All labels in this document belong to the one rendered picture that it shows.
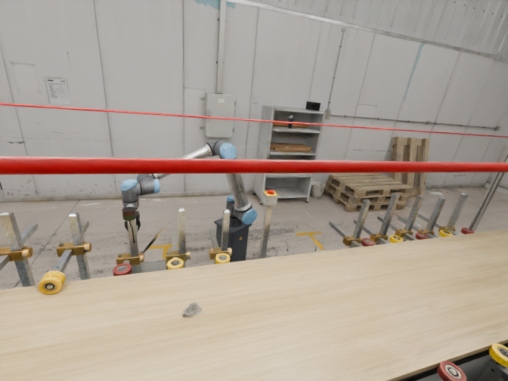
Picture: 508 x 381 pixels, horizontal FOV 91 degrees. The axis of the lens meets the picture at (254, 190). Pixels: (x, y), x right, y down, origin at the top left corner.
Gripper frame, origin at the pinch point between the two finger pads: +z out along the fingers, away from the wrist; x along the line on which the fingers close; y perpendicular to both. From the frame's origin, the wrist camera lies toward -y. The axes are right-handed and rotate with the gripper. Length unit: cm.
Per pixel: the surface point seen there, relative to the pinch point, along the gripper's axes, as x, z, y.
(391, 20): -371, -212, 252
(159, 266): -16.0, 6.6, -25.1
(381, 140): -419, -16, 244
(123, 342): -7, -9, -82
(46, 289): 26, -12, -53
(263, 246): -80, -3, -28
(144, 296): -12, -9, -62
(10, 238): 46, -22, -29
